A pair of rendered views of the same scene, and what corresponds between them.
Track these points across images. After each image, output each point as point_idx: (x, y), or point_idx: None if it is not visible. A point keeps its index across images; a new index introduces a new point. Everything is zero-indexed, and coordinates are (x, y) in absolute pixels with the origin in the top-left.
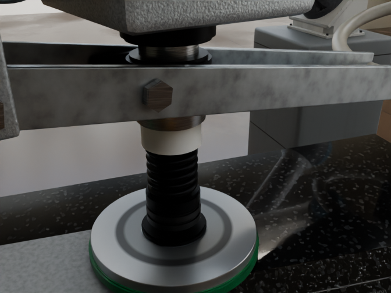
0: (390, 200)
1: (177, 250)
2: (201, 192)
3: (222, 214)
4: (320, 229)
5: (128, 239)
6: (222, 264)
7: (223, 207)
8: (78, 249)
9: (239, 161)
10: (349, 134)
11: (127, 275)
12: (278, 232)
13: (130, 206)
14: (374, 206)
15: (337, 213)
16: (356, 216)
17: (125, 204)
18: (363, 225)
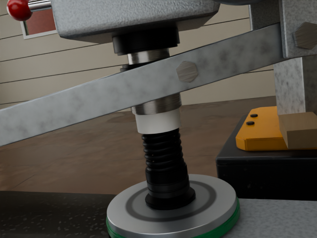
0: (9, 212)
1: None
2: (121, 217)
3: (131, 199)
4: (78, 206)
5: (207, 195)
6: None
7: (124, 203)
8: (247, 228)
9: None
10: None
11: (220, 180)
12: (102, 209)
13: (188, 218)
14: (25, 211)
15: (51, 212)
16: (47, 208)
17: (191, 221)
18: (55, 203)
